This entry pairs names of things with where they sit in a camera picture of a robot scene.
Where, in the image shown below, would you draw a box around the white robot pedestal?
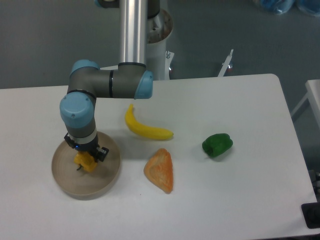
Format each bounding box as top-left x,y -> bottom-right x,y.
146,8 -> 175,81

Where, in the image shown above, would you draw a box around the white side table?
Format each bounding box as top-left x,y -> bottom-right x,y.
290,79 -> 320,121

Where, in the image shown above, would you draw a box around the black device at edge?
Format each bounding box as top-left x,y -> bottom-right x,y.
301,202 -> 320,229

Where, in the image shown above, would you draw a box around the green bell pepper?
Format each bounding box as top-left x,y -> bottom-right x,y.
201,133 -> 233,158

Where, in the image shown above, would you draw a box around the blue plastic bags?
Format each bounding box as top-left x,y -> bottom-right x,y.
252,0 -> 320,17

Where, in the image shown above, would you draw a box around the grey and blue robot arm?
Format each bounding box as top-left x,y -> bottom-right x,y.
59,0 -> 160,162

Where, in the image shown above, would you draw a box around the beige round plate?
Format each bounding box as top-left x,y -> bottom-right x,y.
51,131 -> 121,200

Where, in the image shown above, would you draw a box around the yellow banana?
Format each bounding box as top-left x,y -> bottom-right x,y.
124,104 -> 174,141

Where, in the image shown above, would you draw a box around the yellow bell pepper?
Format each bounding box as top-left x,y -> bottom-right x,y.
73,151 -> 98,173

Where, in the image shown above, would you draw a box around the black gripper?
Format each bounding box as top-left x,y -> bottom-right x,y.
64,133 -> 109,162

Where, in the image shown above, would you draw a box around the orange triangular bread slice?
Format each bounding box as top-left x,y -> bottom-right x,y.
143,148 -> 174,194

